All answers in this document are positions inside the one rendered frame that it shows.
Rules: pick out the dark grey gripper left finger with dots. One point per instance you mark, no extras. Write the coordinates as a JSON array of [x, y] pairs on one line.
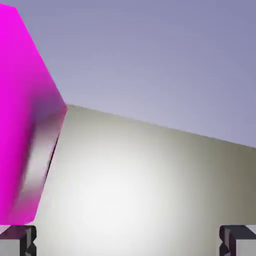
[[22, 242]]

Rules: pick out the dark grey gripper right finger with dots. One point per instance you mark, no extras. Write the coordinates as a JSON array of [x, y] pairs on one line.
[[238, 240]]

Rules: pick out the large magenta box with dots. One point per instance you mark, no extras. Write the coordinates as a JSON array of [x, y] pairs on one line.
[[18, 120]]

